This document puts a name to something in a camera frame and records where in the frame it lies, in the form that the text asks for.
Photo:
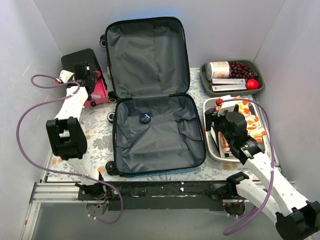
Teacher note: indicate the white pink tissue roll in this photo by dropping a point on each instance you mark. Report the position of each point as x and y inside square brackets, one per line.
[217, 70]

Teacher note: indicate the dark green plastic tray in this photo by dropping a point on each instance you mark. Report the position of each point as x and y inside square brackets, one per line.
[250, 64]

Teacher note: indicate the black pink mini drawer chest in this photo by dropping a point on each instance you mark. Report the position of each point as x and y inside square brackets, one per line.
[88, 56]

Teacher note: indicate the blue fish-print kids suitcase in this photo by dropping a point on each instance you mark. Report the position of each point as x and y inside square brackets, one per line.
[149, 70]

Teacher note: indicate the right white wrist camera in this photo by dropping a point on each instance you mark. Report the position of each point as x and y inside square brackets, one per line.
[225, 104]

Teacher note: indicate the black white striped garment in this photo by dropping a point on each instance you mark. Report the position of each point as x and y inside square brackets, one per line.
[226, 155]

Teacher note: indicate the navy round cosmetic jar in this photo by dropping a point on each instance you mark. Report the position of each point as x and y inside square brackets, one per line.
[145, 118]

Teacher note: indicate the white toothpaste box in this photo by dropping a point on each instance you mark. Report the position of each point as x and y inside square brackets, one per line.
[227, 81]
[228, 88]

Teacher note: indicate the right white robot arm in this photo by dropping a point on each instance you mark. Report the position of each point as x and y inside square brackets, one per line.
[294, 216]

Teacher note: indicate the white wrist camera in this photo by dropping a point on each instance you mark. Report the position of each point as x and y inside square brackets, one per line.
[66, 76]
[225, 104]

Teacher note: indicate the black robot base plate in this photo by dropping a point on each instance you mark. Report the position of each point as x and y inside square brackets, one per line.
[216, 195]

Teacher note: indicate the red apple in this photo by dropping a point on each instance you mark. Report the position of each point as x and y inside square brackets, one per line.
[252, 84]

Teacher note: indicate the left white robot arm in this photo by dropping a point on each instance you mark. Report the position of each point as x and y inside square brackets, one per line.
[66, 136]

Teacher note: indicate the grey cosmetic tube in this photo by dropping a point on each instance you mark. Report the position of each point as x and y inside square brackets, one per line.
[96, 96]

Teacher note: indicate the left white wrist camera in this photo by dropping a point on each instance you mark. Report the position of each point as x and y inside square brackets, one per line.
[66, 76]

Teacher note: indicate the dark red grape bunch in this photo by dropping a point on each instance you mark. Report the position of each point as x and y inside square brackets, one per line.
[241, 71]

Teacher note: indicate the white plastic basin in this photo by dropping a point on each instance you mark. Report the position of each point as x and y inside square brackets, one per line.
[212, 146]

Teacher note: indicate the lower white toothpaste box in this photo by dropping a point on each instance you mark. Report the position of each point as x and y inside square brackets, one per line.
[228, 88]

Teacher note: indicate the orange bunny towel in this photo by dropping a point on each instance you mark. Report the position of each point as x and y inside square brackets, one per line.
[223, 145]

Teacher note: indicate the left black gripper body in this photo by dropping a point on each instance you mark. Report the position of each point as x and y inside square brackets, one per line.
[89, 81]

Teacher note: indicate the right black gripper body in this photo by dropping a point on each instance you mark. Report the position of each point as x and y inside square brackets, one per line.
[213, 121]

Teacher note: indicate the white floral cloth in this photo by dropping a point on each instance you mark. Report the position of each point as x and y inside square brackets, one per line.
[254, 128]

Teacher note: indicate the floral patterned table mat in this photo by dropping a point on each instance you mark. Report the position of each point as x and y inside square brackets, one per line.
[98, 132]

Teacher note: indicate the upper white toothpaste box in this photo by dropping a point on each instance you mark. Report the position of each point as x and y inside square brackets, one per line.
[227, 81]

